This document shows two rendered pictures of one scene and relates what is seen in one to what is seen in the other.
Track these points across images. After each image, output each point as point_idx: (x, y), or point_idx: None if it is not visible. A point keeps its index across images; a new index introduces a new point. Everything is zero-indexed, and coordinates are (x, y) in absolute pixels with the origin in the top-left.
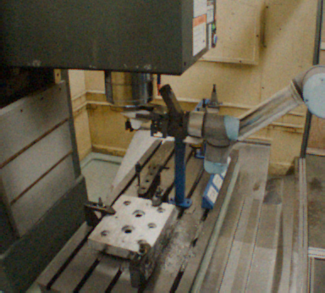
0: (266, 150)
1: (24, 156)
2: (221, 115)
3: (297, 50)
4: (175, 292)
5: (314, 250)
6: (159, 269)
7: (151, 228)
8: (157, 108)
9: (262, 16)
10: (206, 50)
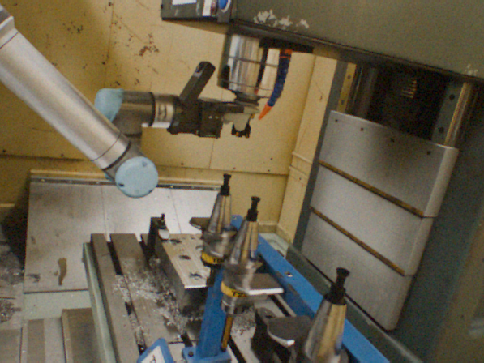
0: None
1: (343, 182)
2: (126, 89)
3: None
4: (109, 252)
5: None
6: (143, 265)
7: (181, 254)
8: (213, 100)
9: None
10: (196, 11)
